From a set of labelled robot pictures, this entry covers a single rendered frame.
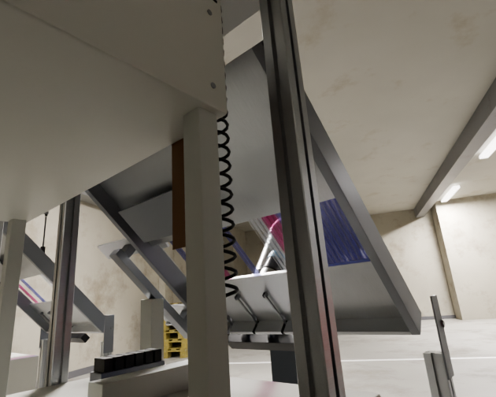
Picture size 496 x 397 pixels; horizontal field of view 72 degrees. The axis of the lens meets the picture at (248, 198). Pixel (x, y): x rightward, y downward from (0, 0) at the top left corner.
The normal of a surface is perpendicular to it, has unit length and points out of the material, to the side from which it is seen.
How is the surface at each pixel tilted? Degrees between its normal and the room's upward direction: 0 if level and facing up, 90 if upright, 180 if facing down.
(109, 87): 180
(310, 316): 90
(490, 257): 90
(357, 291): 137
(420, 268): 90
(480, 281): 90
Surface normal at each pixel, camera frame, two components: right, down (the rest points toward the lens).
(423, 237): -0.31, -0.25
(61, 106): 0.07, 0.96
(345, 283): -0.40, 0.58
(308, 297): -0.65, -0.17
